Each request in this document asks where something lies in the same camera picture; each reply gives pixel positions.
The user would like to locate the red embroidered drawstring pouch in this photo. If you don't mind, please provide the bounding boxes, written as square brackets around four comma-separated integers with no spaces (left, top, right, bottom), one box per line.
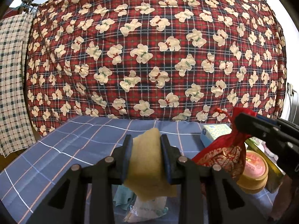
[192,107,257,181]

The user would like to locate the teal cloth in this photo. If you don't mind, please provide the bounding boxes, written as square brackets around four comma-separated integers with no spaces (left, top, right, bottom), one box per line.
[113,185,136,211]

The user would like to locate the yellow sponge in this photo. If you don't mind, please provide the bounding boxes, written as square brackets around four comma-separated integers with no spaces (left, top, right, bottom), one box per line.
[124,128,177,202]

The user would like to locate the cotton swab packet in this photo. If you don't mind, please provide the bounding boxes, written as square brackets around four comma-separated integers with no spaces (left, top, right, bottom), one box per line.
[124,197,168,223]

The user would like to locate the gold rectangular tin box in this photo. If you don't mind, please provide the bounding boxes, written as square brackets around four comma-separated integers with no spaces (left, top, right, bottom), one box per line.
[245,137,285,194]

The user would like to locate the round gold tin pink lid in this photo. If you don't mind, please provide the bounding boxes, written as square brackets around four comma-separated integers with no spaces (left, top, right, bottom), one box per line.
[237,150,269,194]

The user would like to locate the blue plaid tablecloth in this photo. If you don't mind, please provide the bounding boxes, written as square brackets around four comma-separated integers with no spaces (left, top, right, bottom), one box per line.
[0,115,281,224]

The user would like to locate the tissue box green dots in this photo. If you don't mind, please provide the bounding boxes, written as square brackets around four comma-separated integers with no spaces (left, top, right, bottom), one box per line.
[200,124,232,148]

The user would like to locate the beige green checked cloth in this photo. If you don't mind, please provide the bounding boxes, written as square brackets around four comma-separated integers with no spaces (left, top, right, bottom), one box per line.
[1,14,35,157]

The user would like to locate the red plaid bear quilt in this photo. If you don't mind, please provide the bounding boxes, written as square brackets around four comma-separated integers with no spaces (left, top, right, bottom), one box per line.
[26,0,287,136]

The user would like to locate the wall power socket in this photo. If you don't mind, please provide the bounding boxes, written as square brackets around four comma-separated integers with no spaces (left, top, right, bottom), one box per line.
[287,83,294,96]

